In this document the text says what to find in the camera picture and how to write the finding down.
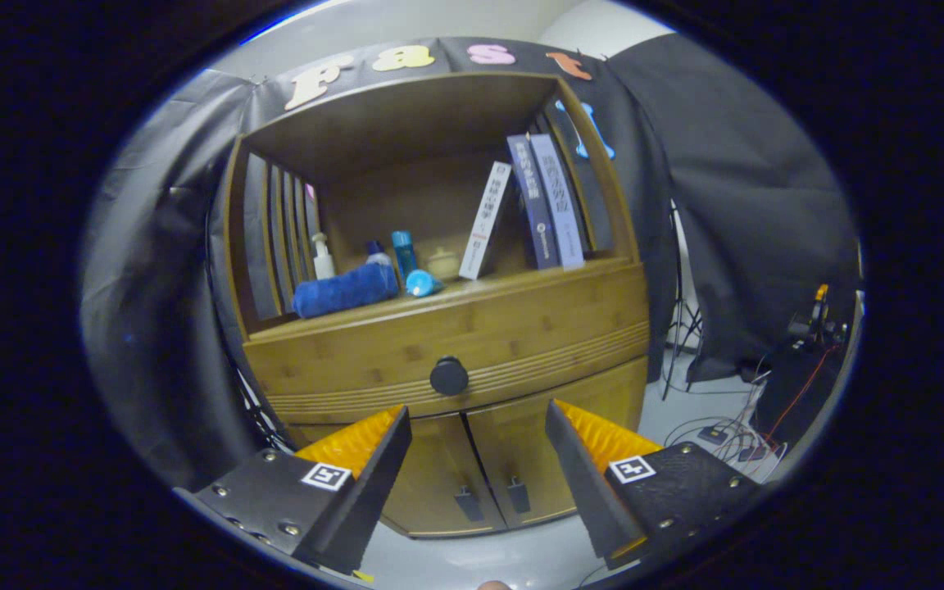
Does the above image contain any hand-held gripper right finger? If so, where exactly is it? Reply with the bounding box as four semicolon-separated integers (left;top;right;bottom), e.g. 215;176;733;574
544;400;761;572

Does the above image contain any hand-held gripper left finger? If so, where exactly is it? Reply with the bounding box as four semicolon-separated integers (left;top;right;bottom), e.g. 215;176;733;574
173;404;412;576

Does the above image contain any wooden drawer with black knob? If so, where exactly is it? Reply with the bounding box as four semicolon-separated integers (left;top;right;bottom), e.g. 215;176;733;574
243;261;651;425

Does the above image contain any wooden cabinet door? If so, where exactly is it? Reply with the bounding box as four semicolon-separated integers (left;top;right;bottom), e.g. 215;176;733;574
288;410;510;539
464;356;650;529

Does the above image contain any wooden countertop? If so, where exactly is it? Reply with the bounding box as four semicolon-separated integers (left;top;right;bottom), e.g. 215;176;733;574
247;254;633;341

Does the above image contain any wooden cabinet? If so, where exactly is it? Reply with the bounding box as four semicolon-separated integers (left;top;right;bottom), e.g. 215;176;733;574
222;72;653;539

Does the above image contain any black tripod stand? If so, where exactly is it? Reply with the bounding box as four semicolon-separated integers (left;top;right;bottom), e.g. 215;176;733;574
660;201;706;402

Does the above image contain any rolled blue towel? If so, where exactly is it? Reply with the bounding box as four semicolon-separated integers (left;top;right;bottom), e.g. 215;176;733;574
292;262;401;320

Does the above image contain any white pump bottle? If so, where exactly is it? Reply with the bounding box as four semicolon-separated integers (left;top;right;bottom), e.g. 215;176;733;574
311;232;337;281

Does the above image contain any beige lidded teacup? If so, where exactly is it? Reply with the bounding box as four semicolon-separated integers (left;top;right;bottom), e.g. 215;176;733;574
427;247;461;282

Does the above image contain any clear blue bottle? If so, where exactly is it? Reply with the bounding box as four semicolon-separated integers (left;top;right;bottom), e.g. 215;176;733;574
391;230;419;279

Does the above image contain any white book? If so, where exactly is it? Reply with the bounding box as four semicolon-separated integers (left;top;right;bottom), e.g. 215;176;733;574
459;161;513;281

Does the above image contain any lavender book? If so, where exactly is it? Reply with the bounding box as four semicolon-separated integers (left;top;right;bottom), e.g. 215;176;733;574
529;133;586;271

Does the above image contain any dark blue book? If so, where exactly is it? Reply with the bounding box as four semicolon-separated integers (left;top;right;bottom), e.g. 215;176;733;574
506;134;561;270

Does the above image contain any black device with orange tip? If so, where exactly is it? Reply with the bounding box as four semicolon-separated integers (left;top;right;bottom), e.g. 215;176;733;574
787;283;846;349

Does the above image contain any tangle of floor cables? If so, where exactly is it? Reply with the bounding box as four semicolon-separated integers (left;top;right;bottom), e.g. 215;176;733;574
660;385;788;464

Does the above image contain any red cable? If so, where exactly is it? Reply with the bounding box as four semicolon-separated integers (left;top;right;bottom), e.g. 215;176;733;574
763;344;842;447

